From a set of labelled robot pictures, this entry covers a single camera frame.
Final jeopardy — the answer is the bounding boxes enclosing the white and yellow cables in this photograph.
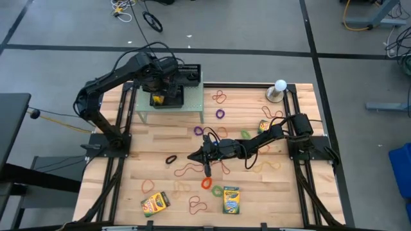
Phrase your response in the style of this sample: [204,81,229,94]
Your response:
[110,0,134,23]

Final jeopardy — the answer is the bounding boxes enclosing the coiled black floor cable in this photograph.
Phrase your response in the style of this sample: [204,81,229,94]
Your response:
[142,11,164,33]

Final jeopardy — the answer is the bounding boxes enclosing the sage green perforated shelf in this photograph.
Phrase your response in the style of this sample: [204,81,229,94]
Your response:
[134,72,206,124]

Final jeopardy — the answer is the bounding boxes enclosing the blue plastic bin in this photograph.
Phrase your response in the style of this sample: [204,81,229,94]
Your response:
[388,142,411,200]

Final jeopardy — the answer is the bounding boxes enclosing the grey metal floor bar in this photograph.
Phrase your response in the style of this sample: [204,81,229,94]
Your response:
[365,101,411,112]

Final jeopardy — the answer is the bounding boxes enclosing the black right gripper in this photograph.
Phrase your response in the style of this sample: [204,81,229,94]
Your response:
[187,139,225,178]

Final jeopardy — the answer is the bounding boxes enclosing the grey table leg frame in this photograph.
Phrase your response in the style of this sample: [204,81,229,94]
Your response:
[345,0,407,30]

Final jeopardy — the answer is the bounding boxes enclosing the black cable bundle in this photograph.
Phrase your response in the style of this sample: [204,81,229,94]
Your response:
[383,25,411,78]

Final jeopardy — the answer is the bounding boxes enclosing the black side desk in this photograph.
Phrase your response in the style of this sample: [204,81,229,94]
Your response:
[0,92,83,196]

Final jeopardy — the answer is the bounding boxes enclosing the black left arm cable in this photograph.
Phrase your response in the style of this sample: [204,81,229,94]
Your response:
[112,41,186,78]

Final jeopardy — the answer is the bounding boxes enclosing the yellow floor cable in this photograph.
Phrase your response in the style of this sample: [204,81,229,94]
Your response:
[27,110,94,134]
[342,0,373,32]

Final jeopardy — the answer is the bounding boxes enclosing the white bulb metal lamp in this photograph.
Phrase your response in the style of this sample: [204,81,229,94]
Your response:
[265,79,288,104]

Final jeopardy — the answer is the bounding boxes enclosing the yellow rubber band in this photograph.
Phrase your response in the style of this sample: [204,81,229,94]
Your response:
[252,160,282,174]
[171,181,191,200]

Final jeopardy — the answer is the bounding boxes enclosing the long black floor cable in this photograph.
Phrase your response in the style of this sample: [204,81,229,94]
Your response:
[128,0,155,52]

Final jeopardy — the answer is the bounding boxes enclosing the black plastic mesh basket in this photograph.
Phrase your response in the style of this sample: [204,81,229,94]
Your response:
[149,83,186,110]
[173,63,202,87]

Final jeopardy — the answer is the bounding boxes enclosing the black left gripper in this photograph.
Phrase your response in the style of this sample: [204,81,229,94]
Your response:
[143,64,180,99]

